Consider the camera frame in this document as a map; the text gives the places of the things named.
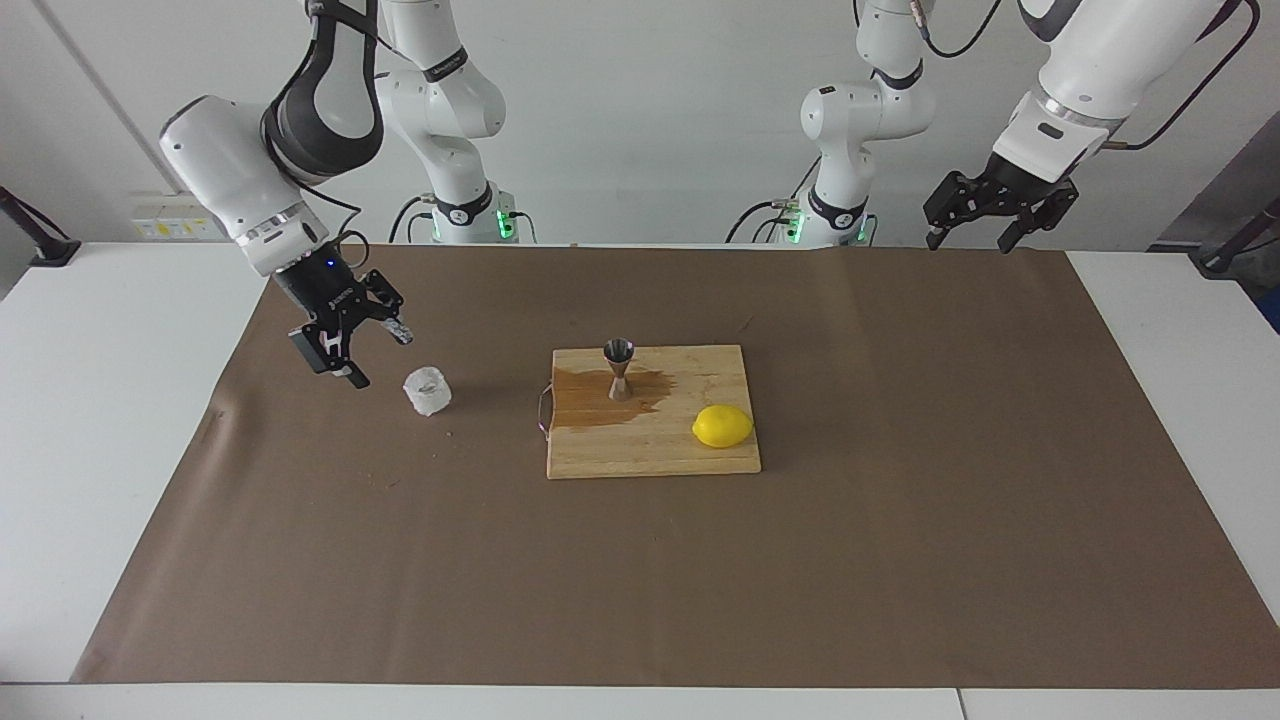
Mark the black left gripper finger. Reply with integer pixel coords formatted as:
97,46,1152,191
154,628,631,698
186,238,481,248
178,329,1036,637
922,172,987,252
997,185,1080,254

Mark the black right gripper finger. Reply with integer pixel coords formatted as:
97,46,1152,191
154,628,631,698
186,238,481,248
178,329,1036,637
361,269,414,347
289,318,370,390

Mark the clear faceted glass cup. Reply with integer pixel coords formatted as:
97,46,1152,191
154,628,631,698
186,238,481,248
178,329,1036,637
403,366,452,418

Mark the steel double jigger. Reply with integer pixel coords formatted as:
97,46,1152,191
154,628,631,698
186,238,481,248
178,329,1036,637
603,338,637,403

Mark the black table clamp stand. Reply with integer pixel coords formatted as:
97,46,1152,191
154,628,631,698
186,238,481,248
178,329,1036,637
0,186,83,268
1190,195,1280,279

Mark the brown paper table mat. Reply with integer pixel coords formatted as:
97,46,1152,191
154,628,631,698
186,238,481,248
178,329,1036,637
70,243,1280,691

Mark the wooden cutting board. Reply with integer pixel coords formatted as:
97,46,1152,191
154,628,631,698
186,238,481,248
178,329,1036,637
537,345,762,481

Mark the yellow lemon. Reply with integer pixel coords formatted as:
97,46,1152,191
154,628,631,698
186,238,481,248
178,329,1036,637
692,404,754,450

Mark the black right arm base cable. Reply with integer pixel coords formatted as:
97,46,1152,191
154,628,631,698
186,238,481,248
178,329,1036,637
388,193,541,245

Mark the black arm base cable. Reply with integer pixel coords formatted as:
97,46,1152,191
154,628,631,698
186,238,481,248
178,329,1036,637
388,193,541,245
725,155,881,246

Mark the white wall socket strip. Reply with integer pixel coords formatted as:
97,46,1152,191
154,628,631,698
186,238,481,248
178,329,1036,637
131,191,230,242

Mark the black left arm base cable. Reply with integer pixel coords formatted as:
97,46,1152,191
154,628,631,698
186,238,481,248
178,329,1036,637
725,155,881,246

